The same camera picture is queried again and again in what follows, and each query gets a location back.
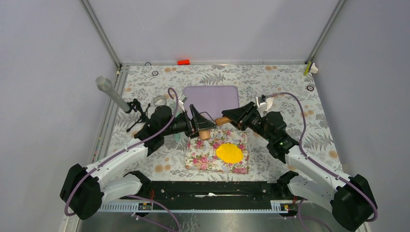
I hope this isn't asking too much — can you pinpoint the yellow dough piece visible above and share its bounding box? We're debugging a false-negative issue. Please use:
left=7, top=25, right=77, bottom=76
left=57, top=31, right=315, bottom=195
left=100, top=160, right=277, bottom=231
left=215, top=143, right=244, bottom=164

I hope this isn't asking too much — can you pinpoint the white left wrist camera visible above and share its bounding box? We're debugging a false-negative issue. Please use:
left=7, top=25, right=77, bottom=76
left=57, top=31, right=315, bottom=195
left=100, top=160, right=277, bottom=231
left=178, top=94, right=188, bottom=111

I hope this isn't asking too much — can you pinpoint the white yellow corner clip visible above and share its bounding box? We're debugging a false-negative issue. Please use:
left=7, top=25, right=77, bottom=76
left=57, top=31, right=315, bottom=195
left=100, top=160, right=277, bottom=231
left=304, top=61, right=319, bottom=76

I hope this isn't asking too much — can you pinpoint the floral rectangular tray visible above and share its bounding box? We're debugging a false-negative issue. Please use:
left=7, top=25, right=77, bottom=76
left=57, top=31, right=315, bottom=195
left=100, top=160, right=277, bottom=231
left=185, top=130, right=249, bottom=174

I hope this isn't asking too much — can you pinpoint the black mini tripod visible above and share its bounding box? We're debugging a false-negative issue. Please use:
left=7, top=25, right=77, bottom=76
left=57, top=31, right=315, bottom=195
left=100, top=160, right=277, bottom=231
left=126, top=99, right=151, bottom=132

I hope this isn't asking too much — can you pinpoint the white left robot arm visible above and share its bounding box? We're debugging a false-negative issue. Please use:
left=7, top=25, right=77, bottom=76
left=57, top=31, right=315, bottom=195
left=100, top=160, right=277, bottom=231
left=59, top=104, right=217, bottom=219

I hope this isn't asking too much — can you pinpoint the teal handled tool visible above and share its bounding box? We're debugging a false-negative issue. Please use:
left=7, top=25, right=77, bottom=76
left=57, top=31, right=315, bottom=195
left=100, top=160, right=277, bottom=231
left=174, top=100, right=182, bottom=142

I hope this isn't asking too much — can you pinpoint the wooden dough roller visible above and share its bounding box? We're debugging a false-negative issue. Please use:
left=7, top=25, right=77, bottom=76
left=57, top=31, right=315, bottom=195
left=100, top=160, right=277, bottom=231
left=197, top=112, right=232, bottom=141

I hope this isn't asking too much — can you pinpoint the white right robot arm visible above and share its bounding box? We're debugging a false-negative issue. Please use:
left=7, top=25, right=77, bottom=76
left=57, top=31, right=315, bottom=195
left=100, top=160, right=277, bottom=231
left=222, top=102, right=377, bottom=232

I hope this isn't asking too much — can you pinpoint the floral tablecloth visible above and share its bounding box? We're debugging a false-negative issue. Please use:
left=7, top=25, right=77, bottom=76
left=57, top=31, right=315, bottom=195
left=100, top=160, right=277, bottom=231
left=117, top=65, right=342, bottom=181

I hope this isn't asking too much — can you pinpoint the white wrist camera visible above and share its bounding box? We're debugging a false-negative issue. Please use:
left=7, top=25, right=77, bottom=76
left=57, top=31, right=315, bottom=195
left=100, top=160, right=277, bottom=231
left=256, top=97, right=265, bottom=114
left=178, top=94, right=188, bottom=111

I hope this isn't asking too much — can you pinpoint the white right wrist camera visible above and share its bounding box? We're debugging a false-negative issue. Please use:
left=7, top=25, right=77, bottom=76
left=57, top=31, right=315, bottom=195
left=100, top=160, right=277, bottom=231
left=256, top=97, right=265, bottom=114

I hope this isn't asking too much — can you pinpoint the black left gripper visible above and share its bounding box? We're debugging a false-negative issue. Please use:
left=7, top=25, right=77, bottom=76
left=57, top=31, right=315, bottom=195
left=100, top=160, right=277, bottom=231
left=162, top=105, right=216, bottom=139

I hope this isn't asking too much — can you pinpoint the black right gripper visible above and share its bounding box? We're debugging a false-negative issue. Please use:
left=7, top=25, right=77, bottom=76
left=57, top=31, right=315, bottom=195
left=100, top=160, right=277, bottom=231
left=221, top=101, right=273, bottom=142

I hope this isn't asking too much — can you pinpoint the red block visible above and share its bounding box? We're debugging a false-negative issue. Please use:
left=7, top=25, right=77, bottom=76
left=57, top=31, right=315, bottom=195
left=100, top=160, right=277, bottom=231
left=177, top=59, right=190, bottom=65

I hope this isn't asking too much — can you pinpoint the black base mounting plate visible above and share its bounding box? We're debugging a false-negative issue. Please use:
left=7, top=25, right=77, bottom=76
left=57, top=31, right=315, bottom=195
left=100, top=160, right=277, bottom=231
left=136, top=181, right=301, bottom=210

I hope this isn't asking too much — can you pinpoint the silver microphone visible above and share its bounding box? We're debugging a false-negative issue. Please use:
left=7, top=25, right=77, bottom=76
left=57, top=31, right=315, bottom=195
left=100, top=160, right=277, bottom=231
left=95, top=76, right=131, bottom=114

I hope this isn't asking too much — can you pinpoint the metal spatula wooden handle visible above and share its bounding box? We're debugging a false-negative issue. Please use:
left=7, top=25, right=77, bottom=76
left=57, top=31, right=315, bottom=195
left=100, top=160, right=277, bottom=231
left=262, top=97, right=273, bottom=112

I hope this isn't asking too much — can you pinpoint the purple plastic tray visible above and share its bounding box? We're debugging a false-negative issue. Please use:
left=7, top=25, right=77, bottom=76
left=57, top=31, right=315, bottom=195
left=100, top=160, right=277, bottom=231
left=183, top=86, right=239, bottom=119

